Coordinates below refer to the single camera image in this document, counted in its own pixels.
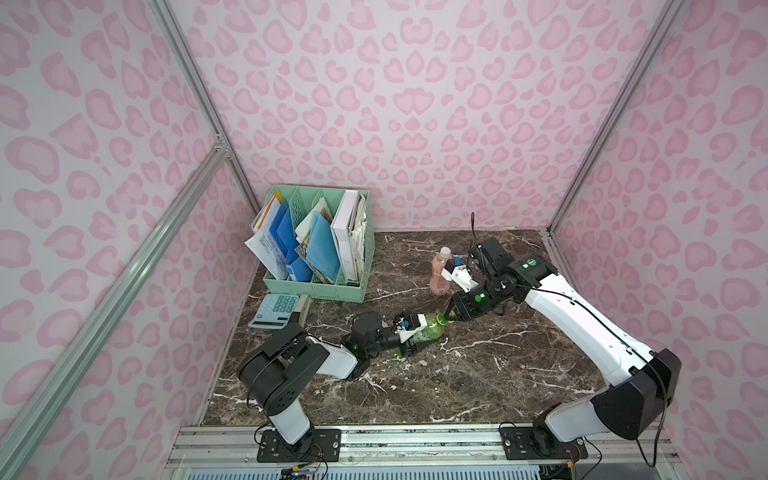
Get green soda bottle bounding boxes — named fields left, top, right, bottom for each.
left=395, top=313, right=448, bottom=358

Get pink drink bottle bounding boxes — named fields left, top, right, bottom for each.
left=429, top=250, right=453, bottom=296

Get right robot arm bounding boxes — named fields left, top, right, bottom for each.
left=442, top=238, right=681, bottom=449

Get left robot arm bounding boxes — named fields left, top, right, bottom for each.
left=237, top=312, right=427, bottom=450

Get light blue folder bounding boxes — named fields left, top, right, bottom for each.
left=305, top=212, right=340, bottom=284

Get calculator with handset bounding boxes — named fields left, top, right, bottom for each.
left=248, top=293, right=312, bottom=330

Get white books stack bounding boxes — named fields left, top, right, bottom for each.
left=331, top=190, right=365, bottom=285

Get white paper sheets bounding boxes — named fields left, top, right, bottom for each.
left=245, top=196, right=288, bottom=280

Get green plastic file crate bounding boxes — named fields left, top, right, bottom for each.
left=262, top=184, right=376, bottom=304

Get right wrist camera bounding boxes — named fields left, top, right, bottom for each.
left=441, top=257, right=478, bottom=292

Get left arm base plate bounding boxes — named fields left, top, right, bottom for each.
left=257, top=428, right=341, bottom=463

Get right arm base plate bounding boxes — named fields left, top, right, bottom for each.
left=499, top=423, right=589, bottom=463

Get aluminium mounting rail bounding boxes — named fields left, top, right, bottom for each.
left=163, top=424, right=686, bottom=479

